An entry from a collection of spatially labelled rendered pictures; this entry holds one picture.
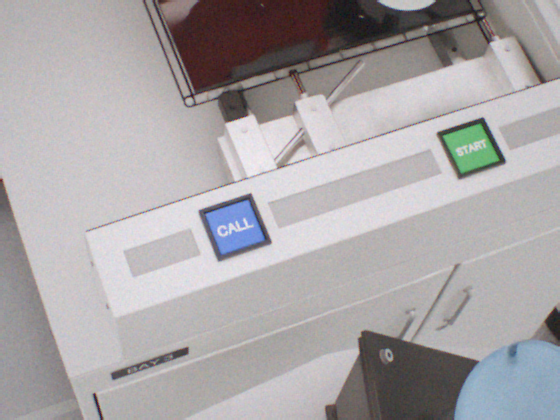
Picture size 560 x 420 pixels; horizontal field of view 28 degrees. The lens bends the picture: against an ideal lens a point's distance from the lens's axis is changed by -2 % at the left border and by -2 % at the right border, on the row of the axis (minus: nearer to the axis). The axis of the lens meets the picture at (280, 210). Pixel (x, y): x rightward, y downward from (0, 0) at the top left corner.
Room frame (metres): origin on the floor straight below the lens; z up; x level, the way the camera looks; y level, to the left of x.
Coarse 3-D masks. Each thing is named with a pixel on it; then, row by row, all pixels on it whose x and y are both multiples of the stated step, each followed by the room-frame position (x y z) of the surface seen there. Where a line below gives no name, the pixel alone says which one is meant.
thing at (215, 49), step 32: (160, 0) 0.72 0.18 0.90; (192, 0) 0.73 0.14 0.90; (224, 0) 0.74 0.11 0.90; (256, 0) 0.75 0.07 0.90; (288, 0) 0.76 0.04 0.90; (320, 0) 0.76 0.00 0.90; (352, 0) 0.77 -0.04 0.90; (448, 0) 0.80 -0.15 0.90; (192, 32) 0.69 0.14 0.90; (224, 32) 0.70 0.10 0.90; (256, 32) 0.70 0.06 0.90; (288, 32) 0.71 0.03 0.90; (320, 32) 0.72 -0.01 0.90; (352, 32) 0.73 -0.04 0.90; (384, 32) 0.74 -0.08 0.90; (192, 64) 0.65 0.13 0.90; (224, 64) 0.65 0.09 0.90; (256, 64) 0.66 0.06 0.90; (288, 64) 0.67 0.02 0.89
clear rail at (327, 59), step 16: (464, 16) 0.78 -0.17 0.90; (480, 16) 0.78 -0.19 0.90; (400, 32) 0.74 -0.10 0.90; (416, 32) 0.74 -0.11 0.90; (432, 32) 0.75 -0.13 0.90; (352, 48) 0.70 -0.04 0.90; (368, 48) 0.71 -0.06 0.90; (384, 48) 0.72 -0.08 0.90; (304, 64) 0.67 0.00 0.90; (320, 64) 0.68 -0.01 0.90; (240, 80) 0.64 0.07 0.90; (256, 80) 0.64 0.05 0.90; (272, 80) 0.65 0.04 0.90; (192, 96) 0.60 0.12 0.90; (208, 96) 0.61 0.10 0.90
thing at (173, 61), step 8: (144, 0) 0.72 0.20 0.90; (152, 0) 0.72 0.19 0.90; (152, 8) 0.71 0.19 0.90; (152, 16) 0.70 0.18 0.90; (160, 16) 0.70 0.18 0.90; (152, 24) 0.69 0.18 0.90; (160, 24) 0.69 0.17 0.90; (160, 32) 0.68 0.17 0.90; (160, 40) 0.67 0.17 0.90; (168, 40) 0.67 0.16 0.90; (168, 48) 0.66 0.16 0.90; (168, 56) 0.65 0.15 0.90; (176, 56) 0.65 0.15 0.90; (168, 64) 0.64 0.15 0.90; (176, 64) 0.64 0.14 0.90; (176, 72) 0.63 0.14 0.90; (176, 80) 0.62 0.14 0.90; (184, 80) 0.62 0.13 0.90; (184, 88) 0.61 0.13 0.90; (184, 96) 0.60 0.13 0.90
